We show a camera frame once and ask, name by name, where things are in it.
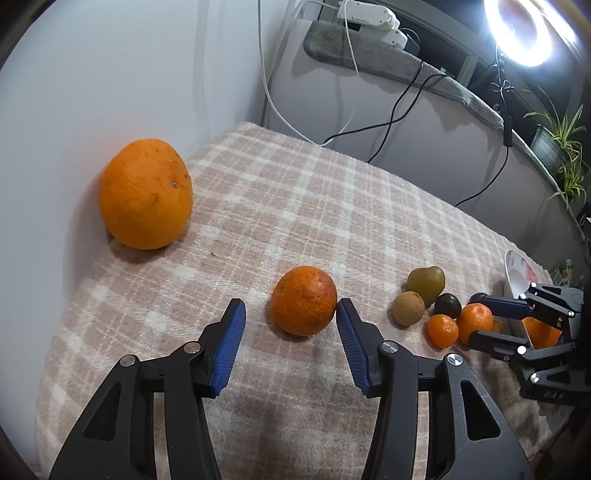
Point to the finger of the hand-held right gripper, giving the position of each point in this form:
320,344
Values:
503,308
496,341

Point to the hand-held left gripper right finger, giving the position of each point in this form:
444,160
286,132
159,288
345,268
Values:
353,341

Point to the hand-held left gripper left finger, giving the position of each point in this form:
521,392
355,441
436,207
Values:
228,350

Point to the dark plum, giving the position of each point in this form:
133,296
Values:
478,298
448,305

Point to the small mandarin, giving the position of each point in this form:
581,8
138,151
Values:
544,335
442,331
473,321

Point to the white floral bowl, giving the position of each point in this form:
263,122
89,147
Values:
515,277

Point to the medium reddish orange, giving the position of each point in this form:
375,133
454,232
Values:
304,301

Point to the brown kiwi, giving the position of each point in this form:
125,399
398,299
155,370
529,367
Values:
408,308

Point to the green printed box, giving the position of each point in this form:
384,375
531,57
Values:
565,272

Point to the green kiwi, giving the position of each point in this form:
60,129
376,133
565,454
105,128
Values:
427,280

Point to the pink plaid blanket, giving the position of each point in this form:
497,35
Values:
300,207

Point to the grey plant pot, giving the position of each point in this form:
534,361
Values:
545,147

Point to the large orange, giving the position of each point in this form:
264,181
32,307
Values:
145,194

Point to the spider plant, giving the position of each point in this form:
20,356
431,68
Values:
565,138

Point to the black power adapter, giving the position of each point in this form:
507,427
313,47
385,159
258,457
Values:
413,46

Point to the grey sill mat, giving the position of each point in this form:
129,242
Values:
351,50

